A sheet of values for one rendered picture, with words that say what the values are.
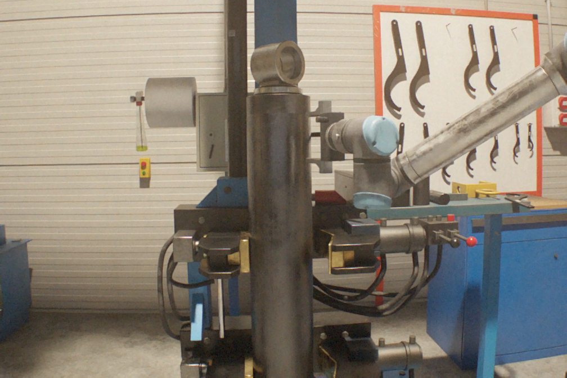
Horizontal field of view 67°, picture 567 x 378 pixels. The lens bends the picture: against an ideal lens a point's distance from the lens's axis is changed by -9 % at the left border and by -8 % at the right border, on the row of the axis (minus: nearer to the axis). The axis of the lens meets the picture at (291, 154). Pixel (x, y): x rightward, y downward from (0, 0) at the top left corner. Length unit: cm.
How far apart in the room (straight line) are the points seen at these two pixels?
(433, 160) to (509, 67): 302
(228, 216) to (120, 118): 209
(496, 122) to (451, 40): 281
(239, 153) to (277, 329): 71
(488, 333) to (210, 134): 165
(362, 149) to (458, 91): 286
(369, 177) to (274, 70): 57
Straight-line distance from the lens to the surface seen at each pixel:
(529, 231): 285
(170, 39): 367
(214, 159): 235
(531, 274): 293
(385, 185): 108
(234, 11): 193
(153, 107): 237
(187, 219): 174
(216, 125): 235
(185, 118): 238
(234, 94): 186
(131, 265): 376
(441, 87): 383
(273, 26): 199
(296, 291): 153
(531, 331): 305
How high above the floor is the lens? 131
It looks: 1 degrees down
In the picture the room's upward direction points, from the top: 1 degrees counter-clockwise
